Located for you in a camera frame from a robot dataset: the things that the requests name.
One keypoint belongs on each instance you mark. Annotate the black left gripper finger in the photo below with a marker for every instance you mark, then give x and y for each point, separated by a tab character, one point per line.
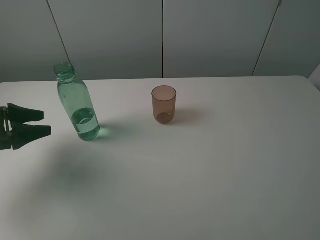
20	114

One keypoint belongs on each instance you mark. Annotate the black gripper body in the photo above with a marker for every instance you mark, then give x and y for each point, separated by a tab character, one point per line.
6	140

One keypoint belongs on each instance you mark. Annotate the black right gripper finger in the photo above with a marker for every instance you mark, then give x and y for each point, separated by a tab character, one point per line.
23	134

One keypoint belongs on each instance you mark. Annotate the green transparent plastic bottle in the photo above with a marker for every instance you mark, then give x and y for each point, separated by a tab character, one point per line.
76	100

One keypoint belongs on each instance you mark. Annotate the pink translucent plastic cup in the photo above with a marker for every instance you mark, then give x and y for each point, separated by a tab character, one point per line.
164	103

